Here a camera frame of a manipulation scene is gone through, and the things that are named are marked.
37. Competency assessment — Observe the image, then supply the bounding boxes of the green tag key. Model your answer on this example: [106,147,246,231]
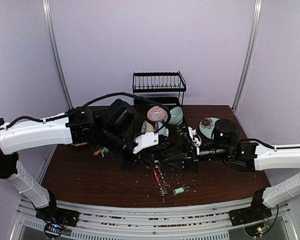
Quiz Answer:
[172,186,189,196]

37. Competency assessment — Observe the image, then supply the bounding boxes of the large grey red keyring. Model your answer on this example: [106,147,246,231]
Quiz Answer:
[151,160,170,204]

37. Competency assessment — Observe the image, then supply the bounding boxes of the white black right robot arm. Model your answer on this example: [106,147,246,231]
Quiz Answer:
[163,118,300,221]

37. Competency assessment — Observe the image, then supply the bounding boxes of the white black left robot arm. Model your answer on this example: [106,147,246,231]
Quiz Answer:
[0,99,159,222]

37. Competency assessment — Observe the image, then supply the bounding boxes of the yellow green tag keys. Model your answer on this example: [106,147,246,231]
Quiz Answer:
[93,147,109,158]

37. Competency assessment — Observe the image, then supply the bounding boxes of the grey blue ribbed bowl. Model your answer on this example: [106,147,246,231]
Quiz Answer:
[154,121,169,137]

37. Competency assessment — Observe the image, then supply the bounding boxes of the blue yellow patterned bowl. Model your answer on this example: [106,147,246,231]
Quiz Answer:
[140,120,154,133]

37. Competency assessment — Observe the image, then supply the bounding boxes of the green celadon bowl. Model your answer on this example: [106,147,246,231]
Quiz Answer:
[168,106,184,126]

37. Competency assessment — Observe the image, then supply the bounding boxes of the light blue flower plate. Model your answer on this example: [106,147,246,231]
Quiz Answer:
[199,117,219,140]

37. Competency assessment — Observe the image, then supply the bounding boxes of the pink patterned bowl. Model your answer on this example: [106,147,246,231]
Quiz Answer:
[146,105,168,122]

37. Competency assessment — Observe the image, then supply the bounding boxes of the yellow dotted plate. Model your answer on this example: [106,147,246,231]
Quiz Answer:
[71,142,89,147]

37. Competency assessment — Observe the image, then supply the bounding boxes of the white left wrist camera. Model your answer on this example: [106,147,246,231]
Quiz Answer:
[133,132,159,154]

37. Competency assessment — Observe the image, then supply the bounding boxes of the black wire dish rack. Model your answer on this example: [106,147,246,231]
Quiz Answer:
[132,70,188,146]

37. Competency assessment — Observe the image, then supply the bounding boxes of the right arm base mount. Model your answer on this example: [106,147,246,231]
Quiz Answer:
[229,206,273,239]

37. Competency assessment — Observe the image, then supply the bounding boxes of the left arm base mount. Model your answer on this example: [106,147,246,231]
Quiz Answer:
[35,208,80,239]

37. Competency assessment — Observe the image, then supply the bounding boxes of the right aluminium frame post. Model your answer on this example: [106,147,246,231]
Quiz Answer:
[232,0,263,113]

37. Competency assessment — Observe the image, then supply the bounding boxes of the aluminium frame post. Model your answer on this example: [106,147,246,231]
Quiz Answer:
[232,0,263,113]
[42,0,73,109]

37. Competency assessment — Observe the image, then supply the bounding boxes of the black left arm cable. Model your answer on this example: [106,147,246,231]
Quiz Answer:
[0,91,171,133]

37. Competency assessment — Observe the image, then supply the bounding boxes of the left aluminium frame post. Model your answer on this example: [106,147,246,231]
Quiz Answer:
[42,0,73,109]

